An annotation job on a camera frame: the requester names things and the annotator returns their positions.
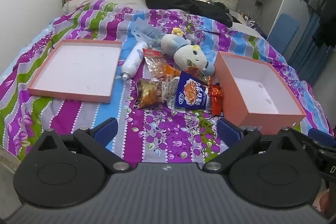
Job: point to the white spray bottle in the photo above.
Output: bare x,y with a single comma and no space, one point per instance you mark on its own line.
132,62

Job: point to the orange snack packet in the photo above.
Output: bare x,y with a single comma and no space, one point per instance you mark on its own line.
195,70
175,73

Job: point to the clear red label snack packet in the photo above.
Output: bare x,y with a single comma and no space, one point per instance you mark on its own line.
155,61

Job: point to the blue curtain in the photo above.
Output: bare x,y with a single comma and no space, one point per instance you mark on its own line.
312,50

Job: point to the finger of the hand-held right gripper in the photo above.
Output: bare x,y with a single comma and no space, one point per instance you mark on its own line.
319,132

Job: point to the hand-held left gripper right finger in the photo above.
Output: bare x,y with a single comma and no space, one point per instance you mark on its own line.
228,130

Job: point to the clear brown snack packet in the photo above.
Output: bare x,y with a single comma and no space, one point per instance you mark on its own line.
148,92

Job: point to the shallow pink box lid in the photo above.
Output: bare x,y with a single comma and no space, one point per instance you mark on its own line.
76,66

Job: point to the blue snack packet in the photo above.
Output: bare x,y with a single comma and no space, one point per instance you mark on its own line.
191,92

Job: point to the black clothes heap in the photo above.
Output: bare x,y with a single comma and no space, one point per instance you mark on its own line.
183,1

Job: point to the deep pink cardboard box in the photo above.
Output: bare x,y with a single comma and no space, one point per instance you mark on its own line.
262,85

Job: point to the blue and white plush toy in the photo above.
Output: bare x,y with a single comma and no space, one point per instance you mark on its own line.
189,56

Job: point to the clear blue plastic bag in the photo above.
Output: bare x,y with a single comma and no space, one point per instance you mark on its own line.
145,32

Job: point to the cluster of small bottles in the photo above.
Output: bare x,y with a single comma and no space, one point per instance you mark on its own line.
248,18

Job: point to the small red snack packet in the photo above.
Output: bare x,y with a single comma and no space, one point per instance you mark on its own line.
216,98

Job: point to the dark hanging clothes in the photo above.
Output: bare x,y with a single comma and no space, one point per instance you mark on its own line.
328,27

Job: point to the blue padded board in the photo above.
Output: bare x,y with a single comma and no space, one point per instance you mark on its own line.
283,32

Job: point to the bedside table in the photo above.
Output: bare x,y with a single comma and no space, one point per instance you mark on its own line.
68,0

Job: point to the purple floral striped blanket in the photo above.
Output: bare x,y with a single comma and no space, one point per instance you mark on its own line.
78,113

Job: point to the wall power outlet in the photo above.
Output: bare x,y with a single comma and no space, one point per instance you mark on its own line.
258,3

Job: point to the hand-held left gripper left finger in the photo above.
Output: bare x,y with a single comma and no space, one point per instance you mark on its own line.
107,130

